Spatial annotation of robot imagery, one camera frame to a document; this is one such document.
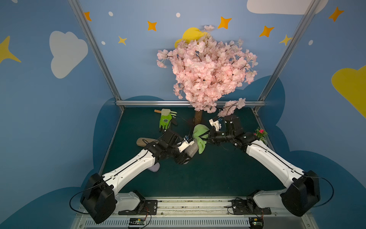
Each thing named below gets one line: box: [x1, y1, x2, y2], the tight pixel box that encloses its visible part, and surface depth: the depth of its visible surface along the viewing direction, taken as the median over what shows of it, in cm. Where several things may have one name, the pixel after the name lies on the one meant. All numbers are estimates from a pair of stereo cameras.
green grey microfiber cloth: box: [192, 124, 210, 155], surface depth 75 cm
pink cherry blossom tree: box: [156, 24, 259, 126], surface depth 70 cm
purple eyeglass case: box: [147, 162, 161, 173], surface depth 87 cm
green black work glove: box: [159, 108, 173, 130], surface depth 117 cm
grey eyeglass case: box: [184, 138, 199, 158], surface depth 75 cm
